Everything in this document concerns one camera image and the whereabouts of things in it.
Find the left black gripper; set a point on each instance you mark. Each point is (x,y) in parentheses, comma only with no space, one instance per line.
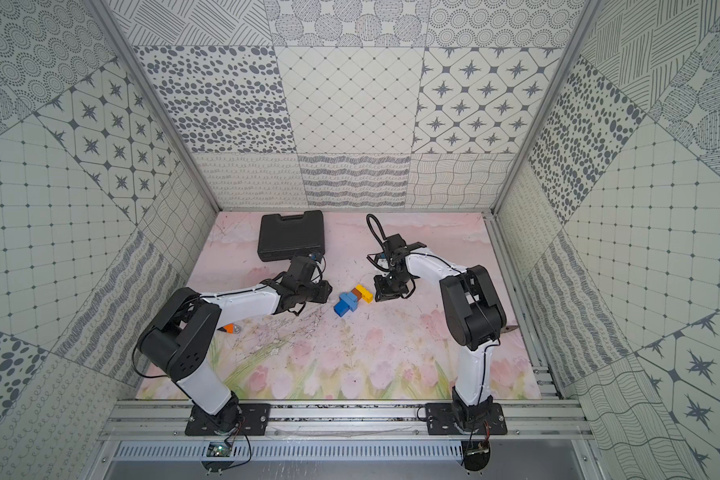
(317,290)

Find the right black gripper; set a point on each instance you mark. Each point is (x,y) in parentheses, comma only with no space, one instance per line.
(383,294)

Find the yellow lego brick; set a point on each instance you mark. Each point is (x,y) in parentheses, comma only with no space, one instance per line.
(364,293)

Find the light blue long lego brick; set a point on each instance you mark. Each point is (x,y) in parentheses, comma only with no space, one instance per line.
(350,300)

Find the dark blue square lego brick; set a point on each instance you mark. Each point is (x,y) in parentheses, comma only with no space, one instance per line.
(341,308)

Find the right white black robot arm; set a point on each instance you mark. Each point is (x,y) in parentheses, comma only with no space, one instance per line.
(474,316)

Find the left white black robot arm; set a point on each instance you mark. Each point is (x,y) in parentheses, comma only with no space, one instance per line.
(179,337)

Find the black plastic tool case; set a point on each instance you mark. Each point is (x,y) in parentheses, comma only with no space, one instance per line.
(282,237)

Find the pink floral table mat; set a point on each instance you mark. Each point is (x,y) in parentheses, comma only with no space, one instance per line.
(399,349)

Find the adjustable wrench orange handle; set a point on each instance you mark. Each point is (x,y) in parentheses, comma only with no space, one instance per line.
(229,328)

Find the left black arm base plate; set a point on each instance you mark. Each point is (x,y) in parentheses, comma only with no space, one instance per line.
(250,419)

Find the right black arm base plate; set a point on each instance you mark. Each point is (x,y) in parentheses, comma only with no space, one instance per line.
(443,419)

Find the aluminium rail frame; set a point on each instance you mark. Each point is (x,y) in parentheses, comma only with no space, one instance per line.
(163,420)

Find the white perforated cable duct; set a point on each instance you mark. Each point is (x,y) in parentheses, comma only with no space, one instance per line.
(397,450)

